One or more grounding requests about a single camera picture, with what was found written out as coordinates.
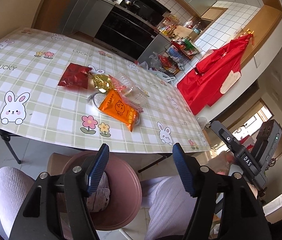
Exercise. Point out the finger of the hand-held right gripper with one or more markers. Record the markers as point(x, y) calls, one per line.
point(255, 142)
point(224, 140)

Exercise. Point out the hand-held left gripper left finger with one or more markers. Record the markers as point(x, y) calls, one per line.
point(97, 170)

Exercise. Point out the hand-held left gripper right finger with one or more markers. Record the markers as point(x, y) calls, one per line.
point(183, 172)

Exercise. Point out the pink plastic bin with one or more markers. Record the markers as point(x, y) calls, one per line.
point(123, 180)

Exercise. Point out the white printed wrapper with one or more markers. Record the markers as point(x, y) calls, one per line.
point(101, 200)

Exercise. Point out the black table leg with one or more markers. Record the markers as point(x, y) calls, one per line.
point(11, 147)
point(153, 163)

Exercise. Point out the person's right leg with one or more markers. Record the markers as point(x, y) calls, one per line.
point(168, 205)

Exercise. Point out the person's leg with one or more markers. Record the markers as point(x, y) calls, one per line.
point(168, 205)
point(11, 192)

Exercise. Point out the red apron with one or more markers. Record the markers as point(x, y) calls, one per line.
point(205, 80)

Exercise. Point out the orange snack packet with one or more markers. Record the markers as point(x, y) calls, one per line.
point(118, 107)

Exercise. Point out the table with checkered tablecloth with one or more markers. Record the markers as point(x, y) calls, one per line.
point(43, 105)

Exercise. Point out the white green plastic bag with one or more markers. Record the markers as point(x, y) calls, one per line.
point(164, 76)

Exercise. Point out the clear plastic container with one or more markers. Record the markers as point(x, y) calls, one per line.
point(133, 90)

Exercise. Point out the gold foil wrapper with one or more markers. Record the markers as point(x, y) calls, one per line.
point(101, 81)

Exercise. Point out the person's left leg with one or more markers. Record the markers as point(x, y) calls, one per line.
point(11, 192)

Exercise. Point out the dark red snack packet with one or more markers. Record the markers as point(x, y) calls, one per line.
point(74, 76)

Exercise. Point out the cluster of condiment bottles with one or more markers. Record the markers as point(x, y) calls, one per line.
point(169, 26)

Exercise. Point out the black built-in oven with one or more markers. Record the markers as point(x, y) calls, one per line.
point(126, 32)

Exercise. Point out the grey lower kitchen cabinets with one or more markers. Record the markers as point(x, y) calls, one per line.
point(86, 12)

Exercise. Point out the black range hood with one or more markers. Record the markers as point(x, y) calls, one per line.
point(151, 0)

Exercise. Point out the steel wok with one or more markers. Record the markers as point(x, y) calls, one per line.
point(130, 3)

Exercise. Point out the white wall switch panel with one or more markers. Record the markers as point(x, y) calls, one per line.
point(257, 60)

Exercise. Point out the yellow wall hook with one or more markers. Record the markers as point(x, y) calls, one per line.
point(248, 32)

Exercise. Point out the wooden wall shelf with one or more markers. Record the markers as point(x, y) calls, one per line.
point(213, 13)

